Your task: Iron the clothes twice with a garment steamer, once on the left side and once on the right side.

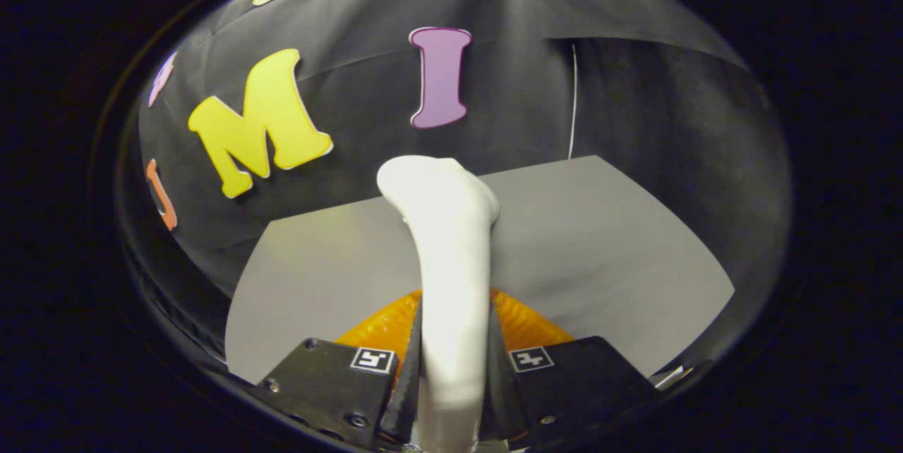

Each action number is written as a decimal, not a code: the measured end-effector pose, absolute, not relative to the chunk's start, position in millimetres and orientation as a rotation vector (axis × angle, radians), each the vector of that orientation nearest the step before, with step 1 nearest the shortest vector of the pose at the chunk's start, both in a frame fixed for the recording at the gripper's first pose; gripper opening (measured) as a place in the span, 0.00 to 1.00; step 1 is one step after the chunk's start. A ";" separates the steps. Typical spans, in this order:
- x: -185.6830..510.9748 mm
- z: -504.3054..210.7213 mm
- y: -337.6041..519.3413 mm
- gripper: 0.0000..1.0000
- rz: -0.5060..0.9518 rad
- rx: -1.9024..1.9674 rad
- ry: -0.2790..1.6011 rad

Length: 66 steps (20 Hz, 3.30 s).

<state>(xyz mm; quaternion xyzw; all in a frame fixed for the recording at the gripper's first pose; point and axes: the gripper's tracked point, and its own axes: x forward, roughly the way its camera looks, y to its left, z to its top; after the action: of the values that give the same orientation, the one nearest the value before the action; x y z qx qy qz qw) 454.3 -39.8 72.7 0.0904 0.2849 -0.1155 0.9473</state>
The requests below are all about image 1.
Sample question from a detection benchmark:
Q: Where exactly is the grey cabinet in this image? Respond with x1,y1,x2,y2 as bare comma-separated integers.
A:
224,155,736,385

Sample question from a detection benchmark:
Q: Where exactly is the black backdrop cloth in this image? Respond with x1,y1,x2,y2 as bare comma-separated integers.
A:
116,0,791,369

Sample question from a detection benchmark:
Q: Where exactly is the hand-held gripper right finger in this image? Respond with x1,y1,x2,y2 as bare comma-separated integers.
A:
487,289,664,450

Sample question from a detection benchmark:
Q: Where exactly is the thin white cable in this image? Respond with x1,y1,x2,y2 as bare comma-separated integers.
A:
569,44,578,159

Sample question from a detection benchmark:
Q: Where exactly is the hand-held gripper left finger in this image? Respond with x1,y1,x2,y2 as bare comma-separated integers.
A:
247,289,424,450

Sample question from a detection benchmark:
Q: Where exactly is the white garment steamer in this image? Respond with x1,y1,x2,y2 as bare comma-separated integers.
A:
376,155,500,453

